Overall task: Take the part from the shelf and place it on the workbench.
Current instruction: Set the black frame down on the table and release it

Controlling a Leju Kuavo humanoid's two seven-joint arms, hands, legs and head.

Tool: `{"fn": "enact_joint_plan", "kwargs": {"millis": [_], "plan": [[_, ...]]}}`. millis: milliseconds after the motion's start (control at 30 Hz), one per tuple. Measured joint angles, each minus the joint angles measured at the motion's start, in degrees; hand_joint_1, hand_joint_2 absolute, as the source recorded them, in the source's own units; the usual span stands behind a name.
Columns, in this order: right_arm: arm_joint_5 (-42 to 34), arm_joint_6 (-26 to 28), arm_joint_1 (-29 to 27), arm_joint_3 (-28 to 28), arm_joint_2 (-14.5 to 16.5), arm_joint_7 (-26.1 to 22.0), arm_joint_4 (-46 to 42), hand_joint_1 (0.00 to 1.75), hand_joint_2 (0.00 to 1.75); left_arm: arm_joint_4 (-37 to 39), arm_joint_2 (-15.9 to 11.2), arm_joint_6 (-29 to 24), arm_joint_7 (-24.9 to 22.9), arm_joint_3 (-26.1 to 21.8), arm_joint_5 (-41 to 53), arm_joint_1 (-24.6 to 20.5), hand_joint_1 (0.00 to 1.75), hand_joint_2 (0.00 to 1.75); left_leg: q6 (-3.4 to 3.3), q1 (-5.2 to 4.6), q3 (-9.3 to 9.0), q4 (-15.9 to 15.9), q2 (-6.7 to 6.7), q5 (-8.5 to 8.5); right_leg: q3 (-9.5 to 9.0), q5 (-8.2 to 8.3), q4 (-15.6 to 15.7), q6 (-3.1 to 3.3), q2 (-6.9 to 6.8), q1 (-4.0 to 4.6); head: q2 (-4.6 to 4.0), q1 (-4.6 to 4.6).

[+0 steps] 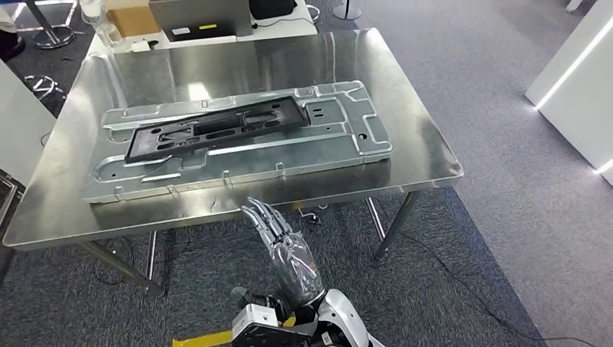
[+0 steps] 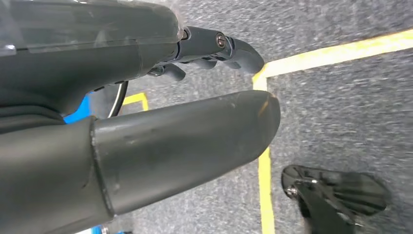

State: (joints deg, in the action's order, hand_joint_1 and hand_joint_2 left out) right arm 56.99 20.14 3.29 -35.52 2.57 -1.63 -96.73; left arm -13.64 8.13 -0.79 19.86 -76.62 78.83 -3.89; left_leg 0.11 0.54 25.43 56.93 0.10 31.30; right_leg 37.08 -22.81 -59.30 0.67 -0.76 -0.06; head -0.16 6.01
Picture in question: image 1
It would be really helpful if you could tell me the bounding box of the brown cardboard box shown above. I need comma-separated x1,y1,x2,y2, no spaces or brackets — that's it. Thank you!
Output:
106,5,161,38

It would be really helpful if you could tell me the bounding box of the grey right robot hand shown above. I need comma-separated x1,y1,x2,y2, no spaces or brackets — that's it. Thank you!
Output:
231,196,327,312

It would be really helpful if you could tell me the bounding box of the stainless steel workbench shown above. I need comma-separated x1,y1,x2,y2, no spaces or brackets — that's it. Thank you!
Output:
2,27,465,298

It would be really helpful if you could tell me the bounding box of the steel frame side table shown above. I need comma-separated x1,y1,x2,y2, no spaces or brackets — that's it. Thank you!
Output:
0,172,20,228

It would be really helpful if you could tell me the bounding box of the white cable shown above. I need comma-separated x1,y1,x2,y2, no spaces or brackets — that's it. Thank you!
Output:
293,205,330,227

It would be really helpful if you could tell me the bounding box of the white counter with light strip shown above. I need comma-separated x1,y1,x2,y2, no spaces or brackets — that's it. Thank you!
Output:
525,0,613,187

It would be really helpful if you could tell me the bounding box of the black device on desk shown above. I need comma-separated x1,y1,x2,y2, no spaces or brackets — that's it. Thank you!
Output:
249,0,297,21

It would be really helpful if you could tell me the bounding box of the clear plastic bottle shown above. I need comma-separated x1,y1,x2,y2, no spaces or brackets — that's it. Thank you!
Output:
79,0,124,48

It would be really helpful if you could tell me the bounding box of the black grey equipment box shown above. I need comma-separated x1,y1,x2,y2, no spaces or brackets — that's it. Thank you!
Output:
149,0,254,43

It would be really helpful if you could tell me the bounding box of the yellow floor tape square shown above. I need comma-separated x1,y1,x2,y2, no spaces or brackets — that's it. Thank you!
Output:
171,313,298,347

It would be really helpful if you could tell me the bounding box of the chrome stool base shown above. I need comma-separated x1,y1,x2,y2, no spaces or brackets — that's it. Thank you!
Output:
24,0,76,50
22,74,69,103

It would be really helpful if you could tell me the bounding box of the person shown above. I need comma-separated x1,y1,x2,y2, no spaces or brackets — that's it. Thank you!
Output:
0,5,28,62

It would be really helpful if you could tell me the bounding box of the stanchion post with round base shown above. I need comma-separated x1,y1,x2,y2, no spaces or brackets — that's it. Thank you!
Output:
331,0,364,22

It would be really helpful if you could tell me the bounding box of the white partition panel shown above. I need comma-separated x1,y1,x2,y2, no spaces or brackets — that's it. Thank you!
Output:
0,59,57,187

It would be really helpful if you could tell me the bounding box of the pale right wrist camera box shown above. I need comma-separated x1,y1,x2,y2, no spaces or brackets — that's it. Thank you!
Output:
231,303,321,347

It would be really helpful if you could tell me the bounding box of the white back desk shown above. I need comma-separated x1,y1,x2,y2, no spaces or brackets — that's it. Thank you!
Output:
85,0,320,54

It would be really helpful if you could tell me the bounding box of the black plastic licence plate bracket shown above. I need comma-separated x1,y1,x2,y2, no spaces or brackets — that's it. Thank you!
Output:
124,95,312,166

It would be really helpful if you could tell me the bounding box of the stamped sheet metal panel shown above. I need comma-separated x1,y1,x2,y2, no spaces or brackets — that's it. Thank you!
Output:
80,80,395,205

